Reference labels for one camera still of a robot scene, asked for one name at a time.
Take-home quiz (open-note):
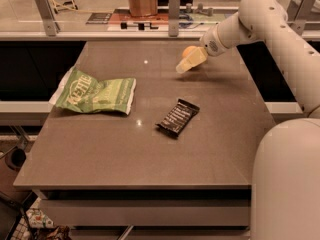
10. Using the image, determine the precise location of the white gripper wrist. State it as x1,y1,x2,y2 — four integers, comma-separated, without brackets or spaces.
176,24,228,74

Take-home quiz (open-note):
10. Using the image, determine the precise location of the orange fruit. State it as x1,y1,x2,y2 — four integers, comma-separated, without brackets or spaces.
182,46,197,58

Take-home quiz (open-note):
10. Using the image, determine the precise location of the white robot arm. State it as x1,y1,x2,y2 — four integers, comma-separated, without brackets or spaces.
176,0,320,240

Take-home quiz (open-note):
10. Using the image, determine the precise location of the black snack bar wrapper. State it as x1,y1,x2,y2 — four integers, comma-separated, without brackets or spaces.
157,99,200,138

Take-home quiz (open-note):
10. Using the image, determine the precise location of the green kettle chips bag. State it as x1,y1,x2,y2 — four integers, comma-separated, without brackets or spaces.
49,66,136,115

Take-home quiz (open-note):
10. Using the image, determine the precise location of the black round bin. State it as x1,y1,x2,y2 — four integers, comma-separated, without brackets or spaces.
5,148,26,171

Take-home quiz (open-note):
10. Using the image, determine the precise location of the colourful packaged goods basket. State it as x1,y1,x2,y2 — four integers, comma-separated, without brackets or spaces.
9,208,72,240

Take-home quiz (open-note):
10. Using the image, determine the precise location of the middle metal railing post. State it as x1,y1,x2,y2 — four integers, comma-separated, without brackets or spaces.
168,0,180,37

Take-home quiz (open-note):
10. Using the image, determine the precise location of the metal railing post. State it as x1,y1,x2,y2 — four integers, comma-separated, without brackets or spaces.
287,0,316,35
168,0,180,37
34,0,60,36

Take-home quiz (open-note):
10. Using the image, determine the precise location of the right metal railing post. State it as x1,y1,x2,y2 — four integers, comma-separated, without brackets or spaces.
287,0,316,35

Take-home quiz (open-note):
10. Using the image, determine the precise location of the left metal railing post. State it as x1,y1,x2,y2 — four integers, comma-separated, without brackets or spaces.
34,0,60,36

